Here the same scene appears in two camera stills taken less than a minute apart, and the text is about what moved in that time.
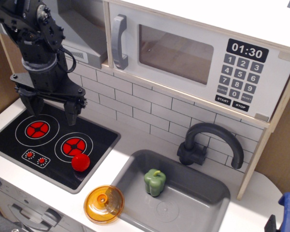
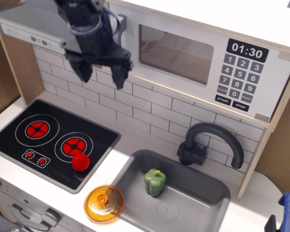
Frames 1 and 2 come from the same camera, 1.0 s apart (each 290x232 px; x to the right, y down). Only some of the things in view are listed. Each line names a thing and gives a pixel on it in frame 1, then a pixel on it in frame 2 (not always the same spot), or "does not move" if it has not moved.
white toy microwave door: (241, 75) does not move
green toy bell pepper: (154, 180) does not move
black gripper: (54, 83) -> (99, 48)
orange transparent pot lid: (103, 204) does not move
